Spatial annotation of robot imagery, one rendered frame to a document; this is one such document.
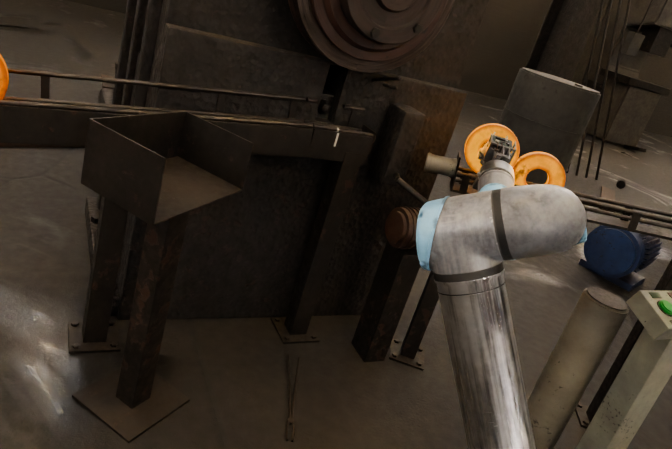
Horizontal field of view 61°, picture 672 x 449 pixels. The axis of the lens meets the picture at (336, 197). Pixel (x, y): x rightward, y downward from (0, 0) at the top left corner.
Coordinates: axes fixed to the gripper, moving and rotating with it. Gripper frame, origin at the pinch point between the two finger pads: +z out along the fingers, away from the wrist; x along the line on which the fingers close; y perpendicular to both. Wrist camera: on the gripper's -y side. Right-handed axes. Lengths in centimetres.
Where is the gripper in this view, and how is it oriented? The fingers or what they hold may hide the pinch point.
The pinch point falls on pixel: (494, 144)
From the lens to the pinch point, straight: 175.3
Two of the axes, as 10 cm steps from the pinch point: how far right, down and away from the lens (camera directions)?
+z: 2.4, -5.4, 8.0
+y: 2.2, -7.8, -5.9
